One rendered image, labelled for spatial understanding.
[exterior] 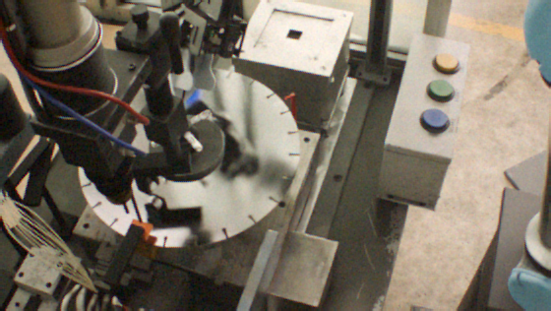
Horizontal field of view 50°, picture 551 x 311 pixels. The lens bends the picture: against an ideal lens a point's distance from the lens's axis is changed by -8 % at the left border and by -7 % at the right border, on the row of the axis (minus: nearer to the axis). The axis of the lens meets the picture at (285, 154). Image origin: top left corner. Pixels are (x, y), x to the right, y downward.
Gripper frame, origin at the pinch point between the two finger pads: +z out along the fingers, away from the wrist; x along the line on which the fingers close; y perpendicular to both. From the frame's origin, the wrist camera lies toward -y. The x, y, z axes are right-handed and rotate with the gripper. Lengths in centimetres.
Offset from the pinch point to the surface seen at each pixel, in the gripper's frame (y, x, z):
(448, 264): 2, 105, 56
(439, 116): 21.8, 34.4, -5.7
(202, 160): 10.3, -0.8, 5.8
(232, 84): -0.1, 9.5, -1.3
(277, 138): 12.8, 9.7, 1.5
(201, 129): 5.5, 1.4, 3.4
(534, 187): 3, 140, 33
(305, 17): -11.1, 31.1, -10.1
